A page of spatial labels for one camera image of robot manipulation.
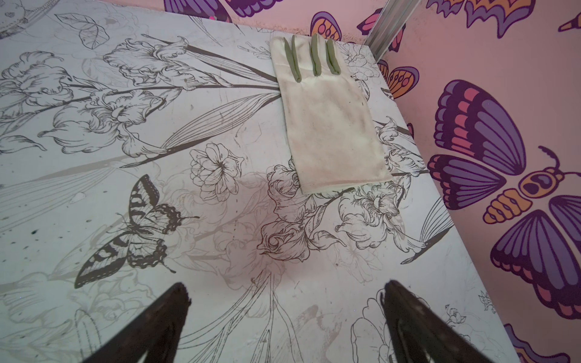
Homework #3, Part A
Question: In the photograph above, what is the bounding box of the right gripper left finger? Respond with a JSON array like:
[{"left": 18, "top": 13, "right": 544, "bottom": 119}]
[{"left": 85, "top": 282, "right": 192, "bottom": 363}]

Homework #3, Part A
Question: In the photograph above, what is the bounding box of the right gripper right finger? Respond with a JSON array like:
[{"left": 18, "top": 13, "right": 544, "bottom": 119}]
[{"left": 382, "top": 280, "right": 490, "bottom": 363}]

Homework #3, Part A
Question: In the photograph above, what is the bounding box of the white work glove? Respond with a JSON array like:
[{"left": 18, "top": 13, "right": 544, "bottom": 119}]
[{"left": 269, "top": 36, "right": 392, "bottom": 195}]

